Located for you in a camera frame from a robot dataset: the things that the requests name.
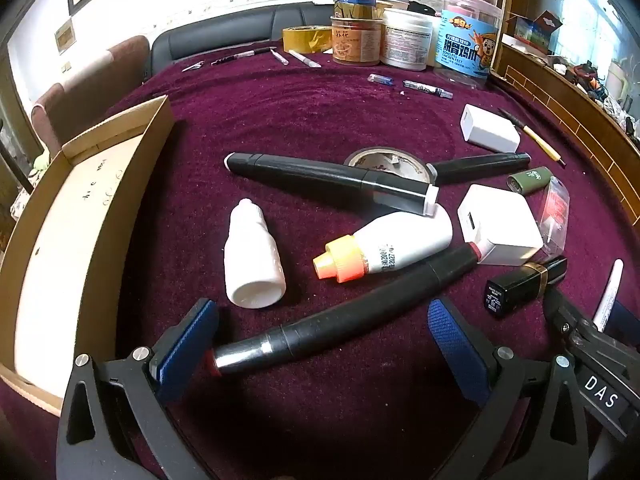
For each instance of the green lighter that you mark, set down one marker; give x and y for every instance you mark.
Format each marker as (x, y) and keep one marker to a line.
(530, 180)

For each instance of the patterned blanket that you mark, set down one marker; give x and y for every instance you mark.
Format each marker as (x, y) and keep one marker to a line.
(22, 195)

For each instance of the small white charger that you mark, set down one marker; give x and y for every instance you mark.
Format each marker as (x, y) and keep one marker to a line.
(492, 130)

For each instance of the short white craft knife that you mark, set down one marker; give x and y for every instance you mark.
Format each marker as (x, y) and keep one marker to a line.
(279, 56)

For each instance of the printed cardboard box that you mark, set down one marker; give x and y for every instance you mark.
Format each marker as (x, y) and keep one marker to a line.
(535, 30)

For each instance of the wooden door frame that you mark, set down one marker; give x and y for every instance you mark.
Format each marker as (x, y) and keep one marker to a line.
(502, 10)

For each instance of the clear packet red label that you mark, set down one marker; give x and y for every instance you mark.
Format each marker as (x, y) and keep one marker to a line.
(556, 210)

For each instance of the small wall plaque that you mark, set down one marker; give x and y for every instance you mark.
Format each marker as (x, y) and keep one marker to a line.
(65, 35)

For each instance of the black leather sofa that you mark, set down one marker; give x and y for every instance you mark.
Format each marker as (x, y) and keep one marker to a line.
(225, 30)

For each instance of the slim black pen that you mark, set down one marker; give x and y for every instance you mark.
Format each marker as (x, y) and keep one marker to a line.
(480, 166)

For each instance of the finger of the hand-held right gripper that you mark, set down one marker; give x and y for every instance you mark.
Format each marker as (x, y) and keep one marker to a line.
(627, 325)
(567, 317)

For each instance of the yellow tape roll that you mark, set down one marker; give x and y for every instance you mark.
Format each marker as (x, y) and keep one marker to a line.
(305, 40)

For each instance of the wall socket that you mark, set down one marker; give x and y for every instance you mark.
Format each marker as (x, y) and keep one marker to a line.
(66, 67)

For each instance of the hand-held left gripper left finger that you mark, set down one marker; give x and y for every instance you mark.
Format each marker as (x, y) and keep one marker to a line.
(187, 340)

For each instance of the white bottle orange cap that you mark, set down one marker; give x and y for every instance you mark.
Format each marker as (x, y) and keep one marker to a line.
(405, 240)

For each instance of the yellow pencil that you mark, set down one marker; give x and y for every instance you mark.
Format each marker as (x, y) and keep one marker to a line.
(537, 141)

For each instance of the large white charger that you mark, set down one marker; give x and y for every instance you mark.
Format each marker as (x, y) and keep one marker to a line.
(500, 225)

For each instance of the cardboard tray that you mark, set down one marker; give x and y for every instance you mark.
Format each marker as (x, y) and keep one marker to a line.
(65, 240)

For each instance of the maroon armchair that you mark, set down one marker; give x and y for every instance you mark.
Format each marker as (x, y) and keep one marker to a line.
(100, 90)

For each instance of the blue refill case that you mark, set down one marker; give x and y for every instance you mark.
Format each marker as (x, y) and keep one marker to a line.
(380, 79)

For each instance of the pens beside yellow tape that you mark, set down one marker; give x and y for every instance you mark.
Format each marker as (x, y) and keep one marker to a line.
(302, 58)

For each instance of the black tape roll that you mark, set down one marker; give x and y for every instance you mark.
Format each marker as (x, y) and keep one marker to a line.
(362, 160)

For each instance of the window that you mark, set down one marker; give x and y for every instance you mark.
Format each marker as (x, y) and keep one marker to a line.
(600, 10)

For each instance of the black lipstick gold band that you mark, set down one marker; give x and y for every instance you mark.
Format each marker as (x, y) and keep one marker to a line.
(515, 285)

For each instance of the black marker red end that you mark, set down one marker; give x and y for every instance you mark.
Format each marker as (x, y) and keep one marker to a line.
(340, 320)

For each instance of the black ballpoint pen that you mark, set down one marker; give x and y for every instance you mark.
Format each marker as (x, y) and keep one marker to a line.
(240, 56)

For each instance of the green cloth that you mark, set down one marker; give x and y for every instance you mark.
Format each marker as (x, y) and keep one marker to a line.
(42, 159)

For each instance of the small white bottle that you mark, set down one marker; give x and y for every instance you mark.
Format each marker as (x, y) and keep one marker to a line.
(252, 265)

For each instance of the white marker pen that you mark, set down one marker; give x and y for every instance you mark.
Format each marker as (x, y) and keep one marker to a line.
(610, 290)

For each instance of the wooden sideboard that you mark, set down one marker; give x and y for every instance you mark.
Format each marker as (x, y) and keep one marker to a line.
(575, 110)

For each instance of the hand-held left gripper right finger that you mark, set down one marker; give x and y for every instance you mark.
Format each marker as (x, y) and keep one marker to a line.
(457, 345)

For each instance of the metal tweezers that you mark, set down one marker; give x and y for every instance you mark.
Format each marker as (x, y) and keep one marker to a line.
(194, 65)

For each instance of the white plastic tub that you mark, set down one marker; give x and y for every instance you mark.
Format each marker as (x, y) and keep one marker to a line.
(406, 40)

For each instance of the black marker white cap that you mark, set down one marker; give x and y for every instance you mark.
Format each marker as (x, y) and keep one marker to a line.
(300, 167)

